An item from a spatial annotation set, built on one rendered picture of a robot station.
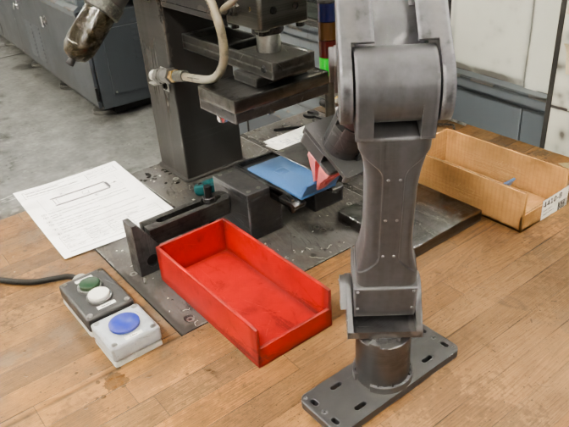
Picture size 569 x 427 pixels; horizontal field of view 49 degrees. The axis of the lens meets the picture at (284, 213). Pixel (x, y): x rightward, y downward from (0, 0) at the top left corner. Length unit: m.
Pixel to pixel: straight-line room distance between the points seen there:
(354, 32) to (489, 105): 0.99
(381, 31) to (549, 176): 0.62
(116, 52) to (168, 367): 3.43
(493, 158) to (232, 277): 0.53
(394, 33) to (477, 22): 0.94
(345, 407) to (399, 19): 0.41
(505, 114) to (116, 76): 3.05
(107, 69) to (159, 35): 3.00
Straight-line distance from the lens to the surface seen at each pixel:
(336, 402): 0.74
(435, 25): 0.54
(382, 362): 0.72
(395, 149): 0.54
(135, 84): 4.23
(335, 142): 0.86
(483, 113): 1.52
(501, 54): 1.48
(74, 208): 1.22
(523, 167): 1.16
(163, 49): 1.16
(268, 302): 0.89
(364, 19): 0.54
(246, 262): 0.96
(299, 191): 0.97
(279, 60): 0.94
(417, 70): 0.51
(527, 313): 0.90
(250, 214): 1.00
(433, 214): 1.05
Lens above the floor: 1.45
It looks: 30 degrees down
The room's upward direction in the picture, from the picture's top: 4 degrees counter-clockwise
